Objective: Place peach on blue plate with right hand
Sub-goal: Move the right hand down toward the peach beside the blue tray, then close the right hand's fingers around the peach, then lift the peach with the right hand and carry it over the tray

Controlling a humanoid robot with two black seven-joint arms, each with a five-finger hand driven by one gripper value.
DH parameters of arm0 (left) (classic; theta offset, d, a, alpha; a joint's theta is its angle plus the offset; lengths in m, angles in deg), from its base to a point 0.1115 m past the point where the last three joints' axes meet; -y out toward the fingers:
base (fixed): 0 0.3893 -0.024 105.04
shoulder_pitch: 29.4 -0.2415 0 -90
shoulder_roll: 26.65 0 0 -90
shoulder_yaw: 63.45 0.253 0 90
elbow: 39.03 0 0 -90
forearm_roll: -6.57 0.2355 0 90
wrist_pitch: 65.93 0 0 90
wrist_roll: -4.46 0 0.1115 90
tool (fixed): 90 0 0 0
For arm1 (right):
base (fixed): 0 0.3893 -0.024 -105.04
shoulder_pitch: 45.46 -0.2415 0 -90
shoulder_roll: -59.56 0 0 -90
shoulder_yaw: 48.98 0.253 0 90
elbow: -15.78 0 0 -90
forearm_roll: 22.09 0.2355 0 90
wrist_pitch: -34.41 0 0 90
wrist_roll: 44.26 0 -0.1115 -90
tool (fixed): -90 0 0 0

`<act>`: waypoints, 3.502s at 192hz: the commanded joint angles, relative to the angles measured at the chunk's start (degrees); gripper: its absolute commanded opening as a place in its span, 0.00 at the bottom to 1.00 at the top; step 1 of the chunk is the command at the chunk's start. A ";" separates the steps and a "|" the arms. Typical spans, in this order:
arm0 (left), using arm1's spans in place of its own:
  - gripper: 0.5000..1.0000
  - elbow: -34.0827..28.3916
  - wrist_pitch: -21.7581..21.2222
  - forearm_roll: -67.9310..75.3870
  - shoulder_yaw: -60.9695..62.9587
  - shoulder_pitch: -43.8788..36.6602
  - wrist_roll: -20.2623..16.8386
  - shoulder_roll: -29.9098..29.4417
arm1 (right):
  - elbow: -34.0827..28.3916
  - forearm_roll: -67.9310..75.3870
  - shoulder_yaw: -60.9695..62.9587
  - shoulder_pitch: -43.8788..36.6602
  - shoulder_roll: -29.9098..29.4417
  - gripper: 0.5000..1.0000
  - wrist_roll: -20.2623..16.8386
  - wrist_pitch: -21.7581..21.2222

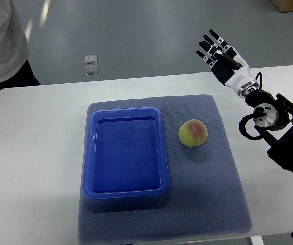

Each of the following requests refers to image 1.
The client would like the wooden box corner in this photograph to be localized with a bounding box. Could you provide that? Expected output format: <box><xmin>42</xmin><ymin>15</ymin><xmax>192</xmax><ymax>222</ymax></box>
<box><xmin>272</xmin><ymin>0</ymin><xmax>293</xmax><ymax>13</ymax></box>

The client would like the yellow red peach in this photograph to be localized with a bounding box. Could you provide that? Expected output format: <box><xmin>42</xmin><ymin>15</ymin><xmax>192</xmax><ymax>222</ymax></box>
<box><xmin>178</xmin><ymin>119</ymin><xmax>208</xmax><ymax>148</ymax></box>

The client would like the white table leg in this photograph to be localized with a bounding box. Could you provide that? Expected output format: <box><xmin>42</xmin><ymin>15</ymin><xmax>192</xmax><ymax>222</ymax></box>
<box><xmin>249</xmin><ymin>236</ymin><xmax>264</xmax><ymax>245</ymax></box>

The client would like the person in grey sweater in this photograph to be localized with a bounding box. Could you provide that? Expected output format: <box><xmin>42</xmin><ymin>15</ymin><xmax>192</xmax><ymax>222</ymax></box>
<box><xmin>0</xmin><ymin>1</ymin><xmax>41</xmax><ymax>91</ymax></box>

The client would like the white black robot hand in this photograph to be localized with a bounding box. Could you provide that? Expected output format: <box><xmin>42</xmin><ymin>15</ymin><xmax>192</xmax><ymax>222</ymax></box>
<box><xmin>196</xmin><ymin>29</ymin><xmax>260</xmax><ymax>97</ymax></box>

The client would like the upper metal floor plate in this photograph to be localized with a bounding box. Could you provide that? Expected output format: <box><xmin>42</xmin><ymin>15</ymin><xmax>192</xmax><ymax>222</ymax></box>
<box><xmin>85</xmin><ymin>55</ymin><xmax>98</xmax><ymax>64</ymax></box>

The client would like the blue plastic tray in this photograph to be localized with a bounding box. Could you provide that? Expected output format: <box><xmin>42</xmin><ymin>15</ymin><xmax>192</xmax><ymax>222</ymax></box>
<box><xmin>82</xmin><ymin>107</ymin><xmax>169</xmax><ymax>200</ymax></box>

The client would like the blue grey cloth mat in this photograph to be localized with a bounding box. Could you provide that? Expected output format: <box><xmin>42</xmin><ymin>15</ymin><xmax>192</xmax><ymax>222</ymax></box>
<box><xmin>78</xmin><ymin>95</ymin><xmax>252</xmax><ymax>244</ymax></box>

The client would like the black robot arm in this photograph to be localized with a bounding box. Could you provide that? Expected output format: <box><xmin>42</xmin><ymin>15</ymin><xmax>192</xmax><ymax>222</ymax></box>
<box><xmin>239</xmin><ymin>72</ymin><xmax>293</xmax><ymax>173</ymax></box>

